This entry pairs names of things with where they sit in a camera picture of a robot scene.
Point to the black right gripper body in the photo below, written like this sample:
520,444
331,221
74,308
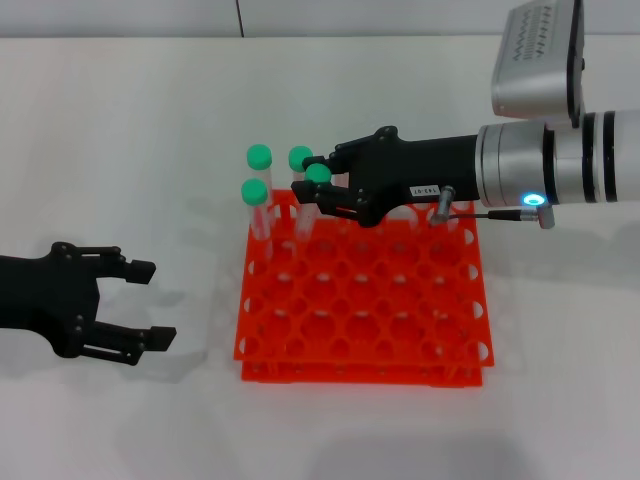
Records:
425,167

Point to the orange test tube rack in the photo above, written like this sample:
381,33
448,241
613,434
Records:
320,377

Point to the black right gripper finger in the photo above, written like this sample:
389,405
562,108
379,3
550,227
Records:
350,155
335,202

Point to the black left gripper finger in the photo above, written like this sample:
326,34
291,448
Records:
140,272
120,340

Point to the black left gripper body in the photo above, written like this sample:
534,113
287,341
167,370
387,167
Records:
45,295

